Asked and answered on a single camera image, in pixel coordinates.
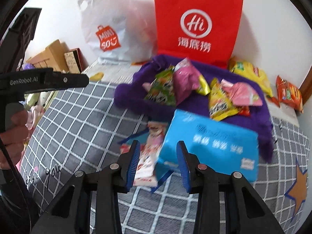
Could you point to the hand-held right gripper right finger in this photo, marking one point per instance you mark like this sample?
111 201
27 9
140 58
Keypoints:
184 168

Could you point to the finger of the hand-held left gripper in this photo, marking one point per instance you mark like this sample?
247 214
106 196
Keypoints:
70 80

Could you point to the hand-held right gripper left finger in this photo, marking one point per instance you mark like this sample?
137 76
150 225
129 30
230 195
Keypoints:
133 165

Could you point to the strawberry bear snack stick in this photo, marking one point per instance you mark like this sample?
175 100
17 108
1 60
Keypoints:
151 146

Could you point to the blue tissue pack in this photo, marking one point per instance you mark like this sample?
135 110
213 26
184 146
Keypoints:
207 136

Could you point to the yellow snack packet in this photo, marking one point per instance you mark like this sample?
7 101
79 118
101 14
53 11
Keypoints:
219 102

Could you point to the green snack packet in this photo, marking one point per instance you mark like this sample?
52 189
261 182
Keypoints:
160 90

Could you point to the red snack packet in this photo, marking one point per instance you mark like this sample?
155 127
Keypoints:
245 111

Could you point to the gold candy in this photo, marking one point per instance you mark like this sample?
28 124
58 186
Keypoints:
203 85

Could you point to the pink snack bag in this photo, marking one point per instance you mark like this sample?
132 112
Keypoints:
185 82

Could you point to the light pink snack packet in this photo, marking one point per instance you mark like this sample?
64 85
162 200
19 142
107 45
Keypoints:
246 95

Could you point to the person's left hand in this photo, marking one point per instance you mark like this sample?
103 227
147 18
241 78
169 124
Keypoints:
14 139

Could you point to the purple plush toy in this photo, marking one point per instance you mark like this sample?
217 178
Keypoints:
28 66

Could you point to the patterned brown box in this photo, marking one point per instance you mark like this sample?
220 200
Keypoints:
72 61

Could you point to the floral pillow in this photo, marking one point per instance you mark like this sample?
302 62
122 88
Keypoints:
39 98

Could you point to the wooden headboard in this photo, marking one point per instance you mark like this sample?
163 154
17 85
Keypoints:
51 53

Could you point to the pink cloth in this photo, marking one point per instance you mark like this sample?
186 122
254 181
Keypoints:
34 117

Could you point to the grey checked blanket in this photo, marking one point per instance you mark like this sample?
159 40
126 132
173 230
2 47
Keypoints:
73 126

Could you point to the purple towel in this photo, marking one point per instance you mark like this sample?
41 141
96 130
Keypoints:
131 95

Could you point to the white plastic bag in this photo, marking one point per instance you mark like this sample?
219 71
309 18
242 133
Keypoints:
126 17

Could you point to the yellow chip bag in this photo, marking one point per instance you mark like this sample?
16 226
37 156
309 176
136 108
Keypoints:
253 74

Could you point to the red paper bag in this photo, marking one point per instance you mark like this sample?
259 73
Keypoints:
170 17

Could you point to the orange chip bag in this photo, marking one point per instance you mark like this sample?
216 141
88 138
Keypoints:
290 93

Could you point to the brown wooden door frame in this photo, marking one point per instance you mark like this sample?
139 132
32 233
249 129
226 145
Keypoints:
307 85

